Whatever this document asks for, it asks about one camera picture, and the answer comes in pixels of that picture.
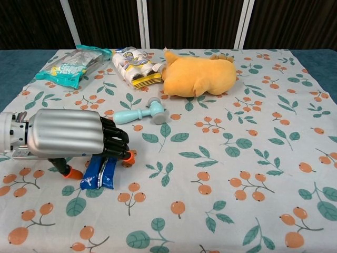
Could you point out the teal clear plastic snack bag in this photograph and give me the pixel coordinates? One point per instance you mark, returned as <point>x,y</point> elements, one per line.
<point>65,69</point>

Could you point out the silver digital kitchen scale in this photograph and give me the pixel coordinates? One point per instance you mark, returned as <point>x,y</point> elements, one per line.
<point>23,156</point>

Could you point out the light blue toy hammer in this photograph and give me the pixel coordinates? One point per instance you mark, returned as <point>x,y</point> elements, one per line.
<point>126,116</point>

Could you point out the blue foil snack packet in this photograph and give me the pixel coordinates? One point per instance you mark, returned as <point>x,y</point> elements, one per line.
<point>90,182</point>

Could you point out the yellow plush toy animal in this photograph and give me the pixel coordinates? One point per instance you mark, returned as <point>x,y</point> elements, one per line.
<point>200,73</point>

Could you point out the floral leaf and berry tablecloth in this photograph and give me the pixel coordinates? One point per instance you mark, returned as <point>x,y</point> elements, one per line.
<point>210,158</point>

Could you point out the white partition frame post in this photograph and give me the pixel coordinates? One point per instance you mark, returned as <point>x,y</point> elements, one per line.
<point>243,23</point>
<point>144,23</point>
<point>70,23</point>

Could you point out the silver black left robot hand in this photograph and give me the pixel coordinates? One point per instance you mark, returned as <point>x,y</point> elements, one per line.
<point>65,131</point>

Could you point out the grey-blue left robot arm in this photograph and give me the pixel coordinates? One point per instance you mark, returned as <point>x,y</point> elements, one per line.
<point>10,131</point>

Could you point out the white rolls pack, yellow label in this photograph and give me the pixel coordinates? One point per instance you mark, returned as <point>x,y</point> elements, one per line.
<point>131,66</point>

